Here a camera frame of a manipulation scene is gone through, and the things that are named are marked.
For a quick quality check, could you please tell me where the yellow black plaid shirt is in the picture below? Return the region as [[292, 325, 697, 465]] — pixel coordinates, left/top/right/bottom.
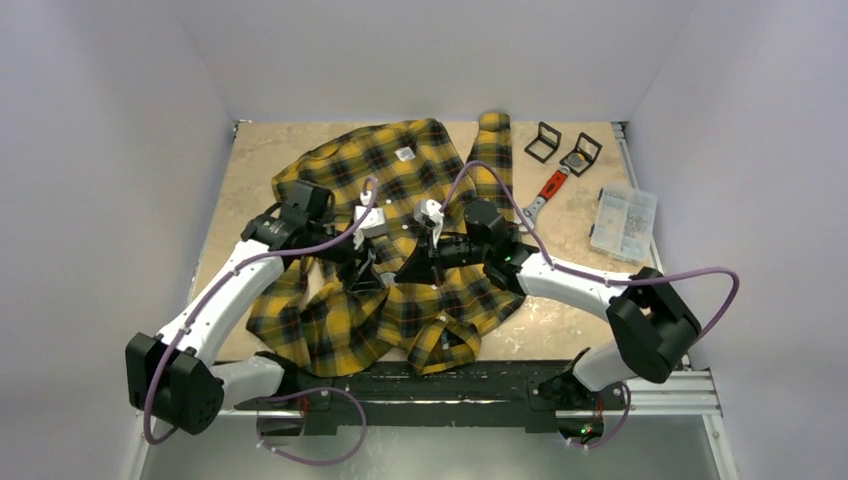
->
[[246, 112, 523, 377]]

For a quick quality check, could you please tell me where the silver gold round brooch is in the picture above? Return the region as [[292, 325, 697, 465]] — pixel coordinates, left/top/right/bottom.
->
[[568, 153, 586, 168]]

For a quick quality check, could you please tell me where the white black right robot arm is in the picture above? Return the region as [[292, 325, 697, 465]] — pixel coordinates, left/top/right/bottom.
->
[[391, 199, 702, 407]]

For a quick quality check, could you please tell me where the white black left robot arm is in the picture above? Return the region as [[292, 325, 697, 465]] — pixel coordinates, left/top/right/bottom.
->
[[124, 175, 385, 445]]

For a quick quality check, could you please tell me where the clear plastic screw box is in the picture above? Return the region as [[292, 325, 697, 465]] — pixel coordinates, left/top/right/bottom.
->
[[589, 183, 658, 263]]

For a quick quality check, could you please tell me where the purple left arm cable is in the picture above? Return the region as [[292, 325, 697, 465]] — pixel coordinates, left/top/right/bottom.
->
[[142, 176, 380, 446]]

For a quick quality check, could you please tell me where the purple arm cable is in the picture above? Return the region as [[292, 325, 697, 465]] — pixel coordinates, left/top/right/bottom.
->
[[142, 176, 380, 446], [439, 160, 741, 346]]

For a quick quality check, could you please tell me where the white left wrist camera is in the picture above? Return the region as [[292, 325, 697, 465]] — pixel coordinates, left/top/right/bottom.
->
[[353, 192, 388, 250]]

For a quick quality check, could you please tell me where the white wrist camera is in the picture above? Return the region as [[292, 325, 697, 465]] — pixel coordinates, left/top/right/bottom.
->
[[413, 199, 444, 246], [353, 192, 388, 250]]

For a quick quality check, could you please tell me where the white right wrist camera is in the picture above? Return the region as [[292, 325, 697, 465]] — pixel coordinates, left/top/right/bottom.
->
[[413, 199, 444, 246]]

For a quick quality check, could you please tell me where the red handled adjustable wrench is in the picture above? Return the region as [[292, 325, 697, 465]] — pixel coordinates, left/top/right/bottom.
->
[[514, 166, 571, 232]]

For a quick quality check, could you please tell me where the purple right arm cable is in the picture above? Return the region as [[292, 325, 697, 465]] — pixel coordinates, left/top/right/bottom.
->
[[439, 160, 741, 346]]

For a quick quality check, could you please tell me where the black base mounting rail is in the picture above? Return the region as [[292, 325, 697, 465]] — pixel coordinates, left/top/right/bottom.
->
[[234, 360, 626, 440]]

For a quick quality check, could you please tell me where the black square frame left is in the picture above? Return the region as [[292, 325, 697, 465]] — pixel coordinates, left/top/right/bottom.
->
[[524, 121, 562, 164]]

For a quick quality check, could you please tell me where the black square frame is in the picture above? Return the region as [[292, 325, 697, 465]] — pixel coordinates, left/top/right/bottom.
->
[[559, 132, 603, 177], [524, 121, 562, 164]]

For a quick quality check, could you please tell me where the black square frame right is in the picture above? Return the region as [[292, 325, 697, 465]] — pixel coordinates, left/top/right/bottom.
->
[[559, 132, 603, 177]]

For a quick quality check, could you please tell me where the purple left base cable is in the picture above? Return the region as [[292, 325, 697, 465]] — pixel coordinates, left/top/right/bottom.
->
[[255, 386, 368, 468]]

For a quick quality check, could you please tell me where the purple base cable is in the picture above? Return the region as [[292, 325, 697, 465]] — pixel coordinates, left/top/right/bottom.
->
[[563, 384, 636, 452], [255, 386, 368, 468]]

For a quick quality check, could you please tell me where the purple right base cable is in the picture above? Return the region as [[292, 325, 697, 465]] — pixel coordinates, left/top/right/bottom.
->
[[563, 384, 636, 452]]

